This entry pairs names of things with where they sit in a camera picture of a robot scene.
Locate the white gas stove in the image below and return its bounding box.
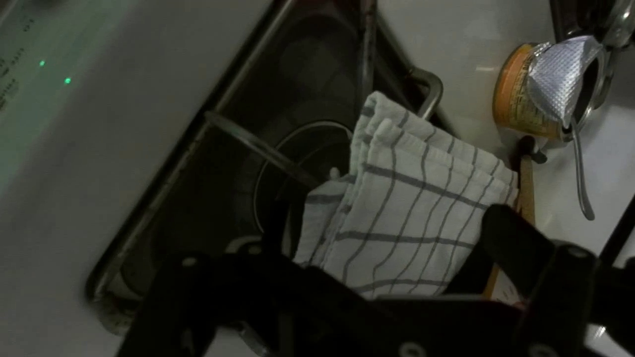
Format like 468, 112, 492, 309
0, 0, 635, 357

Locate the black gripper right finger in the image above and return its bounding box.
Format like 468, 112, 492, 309
480, 202, 635, 357

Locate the metal spoon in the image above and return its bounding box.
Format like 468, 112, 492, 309
563, 116, 597, 223

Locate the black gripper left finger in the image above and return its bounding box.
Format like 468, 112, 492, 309
117, 251, 313, 357

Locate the orange cup with foil lid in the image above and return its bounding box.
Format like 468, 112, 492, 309
492, 33, 613, 144

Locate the white grey checkered towel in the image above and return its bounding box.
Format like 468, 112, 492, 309
293, 89, 521, 303

